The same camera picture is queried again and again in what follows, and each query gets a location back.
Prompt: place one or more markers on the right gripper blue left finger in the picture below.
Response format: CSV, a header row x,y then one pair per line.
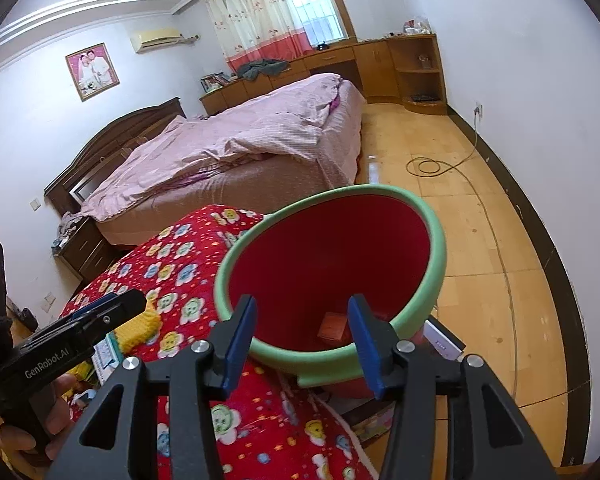
x,y
237,334

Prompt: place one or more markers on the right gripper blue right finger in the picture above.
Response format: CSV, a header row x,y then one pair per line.
x,y
374,341

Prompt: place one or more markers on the orange cardboard box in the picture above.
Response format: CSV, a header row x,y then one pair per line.
x,y
334,328

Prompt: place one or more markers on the yellow foam fruit net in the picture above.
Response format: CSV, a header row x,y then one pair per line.
x,y
137,330

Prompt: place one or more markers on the white medicine box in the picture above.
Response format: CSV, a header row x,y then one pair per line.
x,y
106,357

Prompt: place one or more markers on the person's left hand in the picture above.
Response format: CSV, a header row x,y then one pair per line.
x,y
56,419

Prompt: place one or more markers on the red floral smiley quilt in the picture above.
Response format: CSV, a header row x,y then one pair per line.
x,y
268,428

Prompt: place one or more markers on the dark wooden nightstand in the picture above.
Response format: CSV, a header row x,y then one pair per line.
x,y
86,252

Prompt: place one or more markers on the red bin with green rim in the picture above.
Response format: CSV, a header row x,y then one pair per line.
x,y
310,257

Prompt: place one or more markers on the dark wooden bed headboard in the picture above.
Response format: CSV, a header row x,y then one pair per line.
x,y
114,141

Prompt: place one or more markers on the pink bed duvet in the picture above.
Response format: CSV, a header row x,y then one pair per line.
x,y
264,154

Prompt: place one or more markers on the books on desk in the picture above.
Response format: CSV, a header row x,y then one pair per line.
x,y
213,82

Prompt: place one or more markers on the dark clothes on desk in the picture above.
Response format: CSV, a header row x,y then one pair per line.
x,y
270,67

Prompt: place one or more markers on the long wooden desk cabinet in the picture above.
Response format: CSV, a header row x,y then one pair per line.
x,y
368,65

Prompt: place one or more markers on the framed wedding photo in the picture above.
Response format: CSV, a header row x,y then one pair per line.
x,y
92,71

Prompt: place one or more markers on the corner wooden shelf unit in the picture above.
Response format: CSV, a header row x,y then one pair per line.
x,y
419,73

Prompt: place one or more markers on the cream and red curtain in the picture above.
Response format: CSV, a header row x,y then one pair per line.
x,y
251,30

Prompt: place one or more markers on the window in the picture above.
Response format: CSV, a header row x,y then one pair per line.
x,y
321,21

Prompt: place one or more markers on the wall air conditioner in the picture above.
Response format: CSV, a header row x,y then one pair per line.
x,y
155,38

